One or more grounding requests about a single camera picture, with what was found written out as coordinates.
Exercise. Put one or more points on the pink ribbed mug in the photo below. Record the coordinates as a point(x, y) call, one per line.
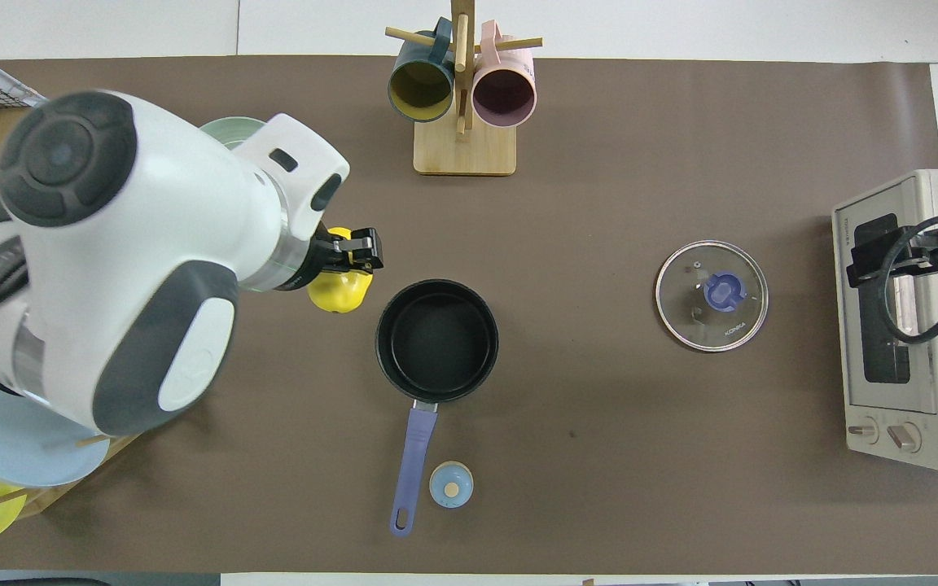
point(504, 98)

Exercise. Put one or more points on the pale green plate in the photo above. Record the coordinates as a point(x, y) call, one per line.
point(229, 130)

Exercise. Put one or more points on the dark blue saucepan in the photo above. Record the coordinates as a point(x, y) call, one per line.
point(436, 342)

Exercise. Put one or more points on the wooden plate rack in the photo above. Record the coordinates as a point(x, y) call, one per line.
point(115, 446)

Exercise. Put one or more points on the wooden mug tree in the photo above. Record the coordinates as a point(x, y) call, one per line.
point(465, 150)

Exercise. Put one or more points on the teal mug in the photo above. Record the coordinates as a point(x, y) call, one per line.
point(420, 89)

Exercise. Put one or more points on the light blue plate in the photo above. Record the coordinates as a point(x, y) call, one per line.
point(21, 448)

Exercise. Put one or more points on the brown table mat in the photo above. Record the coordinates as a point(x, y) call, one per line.
point(599, 448)

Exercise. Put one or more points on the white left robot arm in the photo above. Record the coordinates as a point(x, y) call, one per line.
point(135, 244)

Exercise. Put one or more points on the yellow potato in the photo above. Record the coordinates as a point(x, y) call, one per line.
point(339, 293)

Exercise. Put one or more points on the glass lid with blue knob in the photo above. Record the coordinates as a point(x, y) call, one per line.
point(709, 325)

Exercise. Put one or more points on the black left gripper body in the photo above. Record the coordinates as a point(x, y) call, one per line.
point(330, 256)

